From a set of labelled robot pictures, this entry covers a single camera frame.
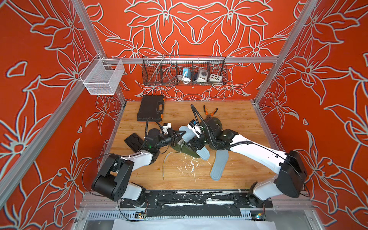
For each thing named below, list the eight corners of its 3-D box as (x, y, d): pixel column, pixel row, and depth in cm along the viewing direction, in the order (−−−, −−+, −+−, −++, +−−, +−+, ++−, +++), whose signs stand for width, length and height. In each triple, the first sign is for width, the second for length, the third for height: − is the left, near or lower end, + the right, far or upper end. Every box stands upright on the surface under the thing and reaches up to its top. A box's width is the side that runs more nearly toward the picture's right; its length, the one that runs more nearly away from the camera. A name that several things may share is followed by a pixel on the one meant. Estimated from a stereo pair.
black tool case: (137, 122, 108) (135, 118, 104) (143, 100, 124) (141, 95, 120) (161, 122, 108) (160, 118, 104) (164, 100, 124) (163, 95, 120)
